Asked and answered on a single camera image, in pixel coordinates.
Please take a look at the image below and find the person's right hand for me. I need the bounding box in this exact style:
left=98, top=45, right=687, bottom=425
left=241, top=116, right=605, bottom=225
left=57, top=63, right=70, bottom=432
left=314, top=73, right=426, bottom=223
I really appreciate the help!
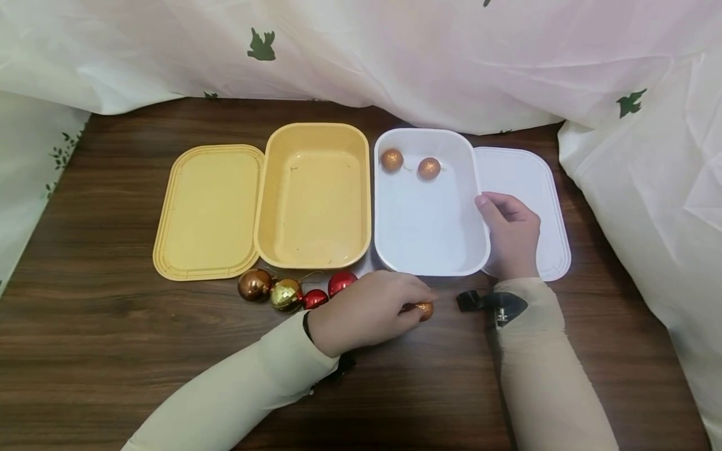
left=474, top=192, right=542, bottom=281

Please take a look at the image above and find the person's left hand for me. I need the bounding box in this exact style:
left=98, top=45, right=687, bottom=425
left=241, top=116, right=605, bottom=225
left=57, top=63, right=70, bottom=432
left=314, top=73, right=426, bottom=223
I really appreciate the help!
left=307, top=271, right=439, bottom=358

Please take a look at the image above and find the white plastic container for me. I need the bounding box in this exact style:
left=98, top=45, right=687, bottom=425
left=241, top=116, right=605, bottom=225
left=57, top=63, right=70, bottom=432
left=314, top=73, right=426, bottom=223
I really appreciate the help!
left=373, top=128, right=491, bottom=277

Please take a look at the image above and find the person's right forearm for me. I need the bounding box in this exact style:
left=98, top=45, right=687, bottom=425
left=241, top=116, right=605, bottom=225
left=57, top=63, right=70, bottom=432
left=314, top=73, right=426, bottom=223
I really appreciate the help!
left=491, top=277, right=621, bottom=451

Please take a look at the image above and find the person's left forearm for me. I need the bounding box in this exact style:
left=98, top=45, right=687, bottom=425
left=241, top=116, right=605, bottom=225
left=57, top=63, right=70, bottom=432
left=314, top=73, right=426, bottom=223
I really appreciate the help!
left=121, top=311, right=340, bottom=451

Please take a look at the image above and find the white plastic lid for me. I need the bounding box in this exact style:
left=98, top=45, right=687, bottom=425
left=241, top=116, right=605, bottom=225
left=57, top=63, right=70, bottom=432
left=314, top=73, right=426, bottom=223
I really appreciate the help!
left=473, top=147, right=572, bottom=283

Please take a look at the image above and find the large shiny red bauble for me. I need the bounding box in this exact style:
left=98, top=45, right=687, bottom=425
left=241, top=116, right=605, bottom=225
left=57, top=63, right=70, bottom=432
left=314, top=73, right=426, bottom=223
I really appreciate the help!
left=327, top=271, right=358, bottom=298

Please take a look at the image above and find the black wrist band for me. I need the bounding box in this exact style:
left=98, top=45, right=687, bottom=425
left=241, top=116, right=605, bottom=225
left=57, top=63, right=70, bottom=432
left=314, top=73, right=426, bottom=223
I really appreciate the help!
left=456, top=290, right=530, bottom=328
left=302, top=311, right=357, bottom=384

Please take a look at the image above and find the gold faceted bauble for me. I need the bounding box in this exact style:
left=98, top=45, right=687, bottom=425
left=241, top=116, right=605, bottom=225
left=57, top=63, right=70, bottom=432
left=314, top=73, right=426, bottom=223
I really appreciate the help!
left=270, top=277, right=305, bottom=313

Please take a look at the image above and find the yellow plastic container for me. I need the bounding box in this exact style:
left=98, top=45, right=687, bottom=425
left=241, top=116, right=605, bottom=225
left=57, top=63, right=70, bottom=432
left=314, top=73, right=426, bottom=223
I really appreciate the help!
left=254, top=123, right=372, bottom=271

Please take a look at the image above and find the shiny copper bauble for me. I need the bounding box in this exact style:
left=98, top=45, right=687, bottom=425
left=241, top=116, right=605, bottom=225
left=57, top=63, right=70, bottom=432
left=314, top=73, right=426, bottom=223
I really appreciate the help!
left=237, top=268, right=275, bottom=303

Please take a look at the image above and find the yellow plastic lid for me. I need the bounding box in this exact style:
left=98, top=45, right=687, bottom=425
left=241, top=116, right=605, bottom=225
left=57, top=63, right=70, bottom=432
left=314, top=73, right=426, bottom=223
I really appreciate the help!
left=152, top=145, right=265, bottom=282

